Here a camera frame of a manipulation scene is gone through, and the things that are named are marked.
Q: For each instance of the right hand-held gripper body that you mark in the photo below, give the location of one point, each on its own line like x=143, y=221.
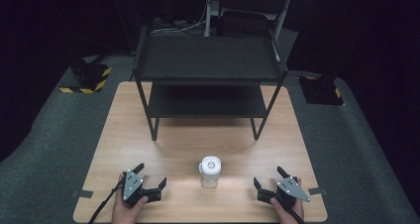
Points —
x=290, y=189

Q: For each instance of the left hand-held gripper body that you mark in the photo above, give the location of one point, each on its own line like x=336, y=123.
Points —
x=132, y=188

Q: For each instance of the person's right hand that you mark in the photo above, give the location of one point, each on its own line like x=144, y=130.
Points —
x=290, y=215

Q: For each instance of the person's left hand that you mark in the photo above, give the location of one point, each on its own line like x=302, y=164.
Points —
x=124, y=214

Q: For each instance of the grey tape strip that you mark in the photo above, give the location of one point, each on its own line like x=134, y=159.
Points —
x=82, y=194
x=317, y=191

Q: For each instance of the white lidded cup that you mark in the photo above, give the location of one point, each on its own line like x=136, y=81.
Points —
x=210, y=175

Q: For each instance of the black yellow striped stand base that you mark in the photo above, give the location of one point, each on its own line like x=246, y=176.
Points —
x=90, y=77
x=320, y=91

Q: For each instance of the black two-tier shelf rack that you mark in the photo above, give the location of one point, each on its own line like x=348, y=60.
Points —
x=208, y=58

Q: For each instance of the black box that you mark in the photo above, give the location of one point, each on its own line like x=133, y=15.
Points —
x=244, y=24

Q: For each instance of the white metal stand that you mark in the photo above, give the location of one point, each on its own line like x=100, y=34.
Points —
x=208, y=16

